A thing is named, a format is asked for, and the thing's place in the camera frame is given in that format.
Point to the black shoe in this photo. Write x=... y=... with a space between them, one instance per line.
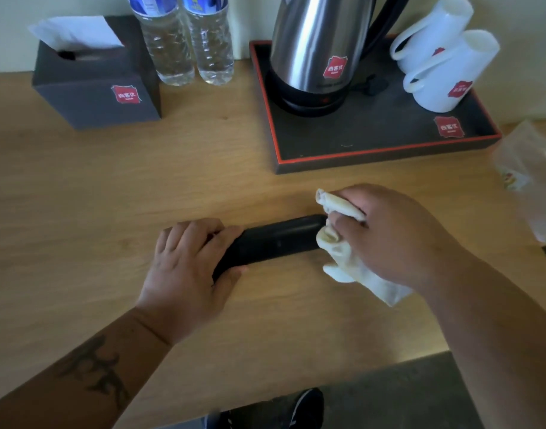
x=279 y=411

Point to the person's left middle finger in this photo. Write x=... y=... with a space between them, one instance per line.
x=201 y=234

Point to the person's left little finger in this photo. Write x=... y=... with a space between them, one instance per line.
x=162 y=241

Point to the white tissue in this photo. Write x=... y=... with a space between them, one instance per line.
x=74 y=33

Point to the person's left hand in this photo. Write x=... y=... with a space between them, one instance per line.
x=181 y=285

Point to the person's left forearm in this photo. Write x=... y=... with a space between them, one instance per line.
x=71 y=375

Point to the white cleaning cloth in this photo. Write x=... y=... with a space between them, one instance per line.
x=344 y=259

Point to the person's left thumb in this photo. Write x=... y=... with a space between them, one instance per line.
x=230 y=281

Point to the white mug with red label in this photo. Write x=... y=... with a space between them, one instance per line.
x=427 y=33
x=454 y=71

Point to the person's right fingers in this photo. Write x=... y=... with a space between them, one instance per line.
x=349 y=218

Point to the person's right hand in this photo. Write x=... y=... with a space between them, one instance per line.
x=398 y=239

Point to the stainless steel electric kettle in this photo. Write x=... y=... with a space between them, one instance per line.
x=320 y=49

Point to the clear plastic bag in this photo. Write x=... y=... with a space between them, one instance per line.
x=530 y=178

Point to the black remote control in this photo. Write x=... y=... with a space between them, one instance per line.
x=273 y=241

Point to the clear plastic water bottle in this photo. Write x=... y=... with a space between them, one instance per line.
x=210 y=40
x=165 y=40

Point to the dark grey tissue box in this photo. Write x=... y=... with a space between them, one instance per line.
x=96 y=84

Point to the person's right forearm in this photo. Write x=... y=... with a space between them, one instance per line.
x=500 y=339

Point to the black tray with red rim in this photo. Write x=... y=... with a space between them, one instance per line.
x=371 y=125

